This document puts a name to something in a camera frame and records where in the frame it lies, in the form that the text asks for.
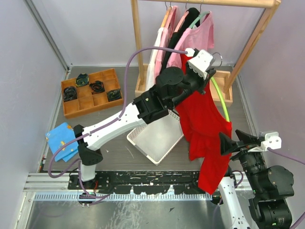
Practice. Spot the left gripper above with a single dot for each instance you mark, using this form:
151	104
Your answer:
203	82

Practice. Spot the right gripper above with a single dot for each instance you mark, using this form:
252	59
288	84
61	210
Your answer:
248	141

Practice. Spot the green plastic hanger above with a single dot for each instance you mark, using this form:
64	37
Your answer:
218	91

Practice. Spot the red t shirt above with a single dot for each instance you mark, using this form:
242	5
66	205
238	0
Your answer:
201	123

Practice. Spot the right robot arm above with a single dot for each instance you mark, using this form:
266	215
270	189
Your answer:
271	185

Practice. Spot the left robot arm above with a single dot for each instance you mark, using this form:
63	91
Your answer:
172	87

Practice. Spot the white t shirt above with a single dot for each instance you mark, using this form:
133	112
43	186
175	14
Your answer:
151	65

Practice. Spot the light pink t shirt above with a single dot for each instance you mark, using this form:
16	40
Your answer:
167	32

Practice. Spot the black t shirt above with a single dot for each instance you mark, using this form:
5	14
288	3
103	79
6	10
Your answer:
193	13

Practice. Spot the mint green hanger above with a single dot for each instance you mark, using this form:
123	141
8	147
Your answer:
196	23

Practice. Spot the pink hanger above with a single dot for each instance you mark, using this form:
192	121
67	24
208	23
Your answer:
182	19

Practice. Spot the orange hanger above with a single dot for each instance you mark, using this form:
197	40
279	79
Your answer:
168	10

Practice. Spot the white perforated plastic basket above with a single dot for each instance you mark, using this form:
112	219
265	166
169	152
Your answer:
156	140

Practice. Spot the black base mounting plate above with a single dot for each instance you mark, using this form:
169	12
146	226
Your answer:
147	182

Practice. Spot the rolled dark patterned sock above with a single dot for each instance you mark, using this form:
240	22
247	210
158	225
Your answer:
113	95

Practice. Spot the rolled black sock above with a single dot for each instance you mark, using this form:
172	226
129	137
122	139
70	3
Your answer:
97	87

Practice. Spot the wooden compartment tray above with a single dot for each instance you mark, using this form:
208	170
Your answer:
87	102

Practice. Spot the rolled green sock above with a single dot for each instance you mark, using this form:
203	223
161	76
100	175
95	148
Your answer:
82	80

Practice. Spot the blue folded cloth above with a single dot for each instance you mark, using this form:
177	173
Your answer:
58	137

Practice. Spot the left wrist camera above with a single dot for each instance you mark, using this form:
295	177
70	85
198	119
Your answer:
199	61

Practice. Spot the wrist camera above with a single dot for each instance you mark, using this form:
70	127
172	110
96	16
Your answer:
199	61
271	139

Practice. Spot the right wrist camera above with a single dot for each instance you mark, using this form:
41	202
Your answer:
271	139

